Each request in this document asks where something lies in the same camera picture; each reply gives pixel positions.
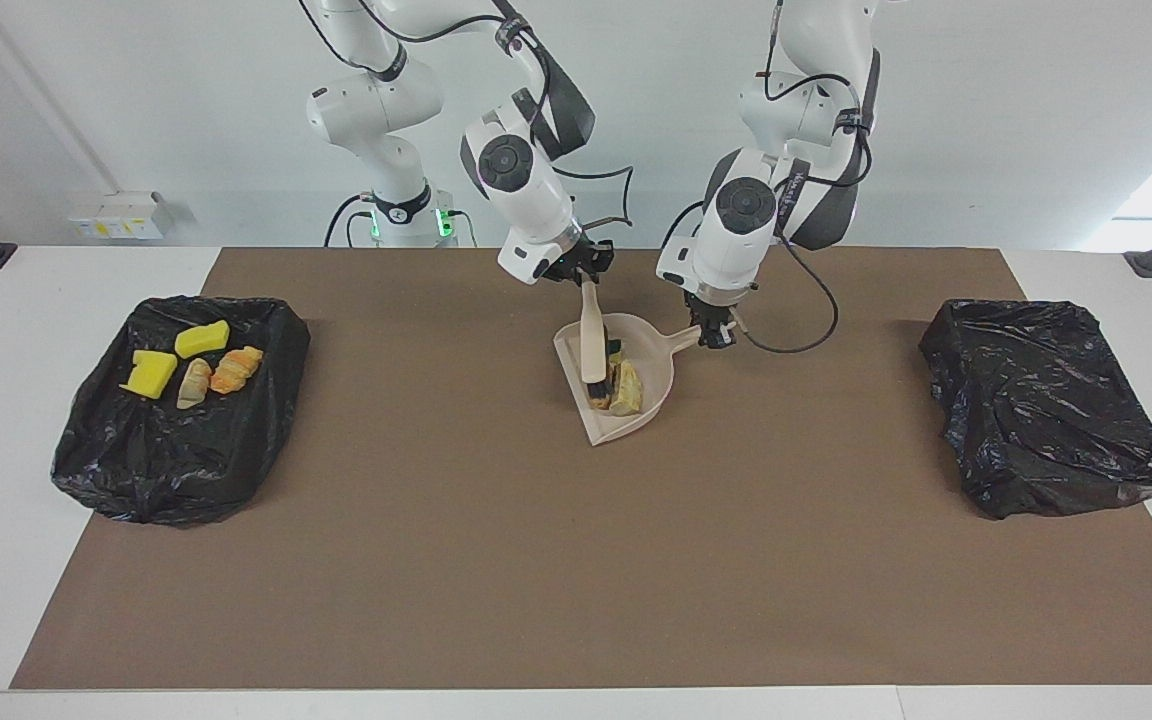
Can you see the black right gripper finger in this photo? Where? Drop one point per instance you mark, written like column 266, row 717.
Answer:
column 580, row 279

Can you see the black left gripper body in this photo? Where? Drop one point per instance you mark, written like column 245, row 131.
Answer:
column 716, row 305

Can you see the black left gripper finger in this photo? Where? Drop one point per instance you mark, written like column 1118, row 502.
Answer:
column 717, row 334

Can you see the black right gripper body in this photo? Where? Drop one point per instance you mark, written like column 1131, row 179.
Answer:
column 576, row 262

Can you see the beige brush with black bristles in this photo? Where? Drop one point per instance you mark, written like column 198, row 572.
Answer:
column 592, row 340

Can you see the beige plastic dustpan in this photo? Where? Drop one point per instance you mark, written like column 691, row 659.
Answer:
column 656, row 360

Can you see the pale foam piece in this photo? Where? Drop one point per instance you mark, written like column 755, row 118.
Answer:
column 194, row 385
column 627, row 390

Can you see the brown fried bread piece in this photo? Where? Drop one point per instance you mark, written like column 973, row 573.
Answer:
column 601, row 396

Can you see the orange croissant piece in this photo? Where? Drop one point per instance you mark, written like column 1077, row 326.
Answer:
column 236, row 369

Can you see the rounded yellow sponge piece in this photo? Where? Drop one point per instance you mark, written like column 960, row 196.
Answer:
column 202, row 339

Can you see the notched yellow sponge piece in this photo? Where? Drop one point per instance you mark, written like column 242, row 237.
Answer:
column 149, row 374

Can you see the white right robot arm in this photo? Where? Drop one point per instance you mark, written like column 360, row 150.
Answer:
column 526, row 200

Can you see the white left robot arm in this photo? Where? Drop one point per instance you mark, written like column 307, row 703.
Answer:
column 736, row 235

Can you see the black trash bag bin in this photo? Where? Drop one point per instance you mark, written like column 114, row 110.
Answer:
column 1046, row 410
column 176, row 450

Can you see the brown table mat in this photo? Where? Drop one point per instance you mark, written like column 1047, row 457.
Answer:
column 436, row 600

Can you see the white wall socket box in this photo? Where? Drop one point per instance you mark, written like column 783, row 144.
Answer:
column 116, row 216

